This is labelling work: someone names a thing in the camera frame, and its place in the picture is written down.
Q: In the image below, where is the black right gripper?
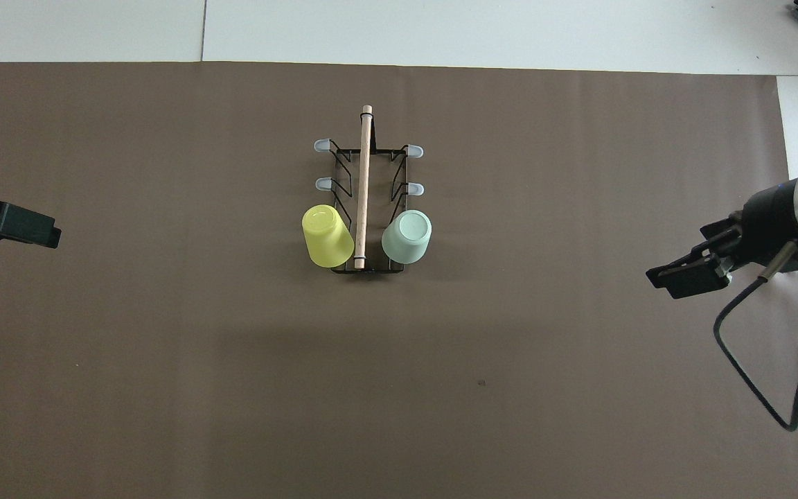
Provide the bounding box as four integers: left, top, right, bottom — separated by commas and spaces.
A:
646, 178, 798, 301

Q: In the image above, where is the pale green plastic cup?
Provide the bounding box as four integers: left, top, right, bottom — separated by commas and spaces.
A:
381, 210, 433, 264

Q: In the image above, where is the yellow plastic cup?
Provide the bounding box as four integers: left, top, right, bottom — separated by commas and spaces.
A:
301, 204, 355, 269

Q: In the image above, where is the brown paper table mat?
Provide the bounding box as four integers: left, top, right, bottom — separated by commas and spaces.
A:
0, 61, 798, 499

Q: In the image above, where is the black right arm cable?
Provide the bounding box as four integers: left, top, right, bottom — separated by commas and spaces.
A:
713, 241, 798, 432

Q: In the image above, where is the black wire cup rack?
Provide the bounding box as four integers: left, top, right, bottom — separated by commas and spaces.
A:
313, 105, 425, 276

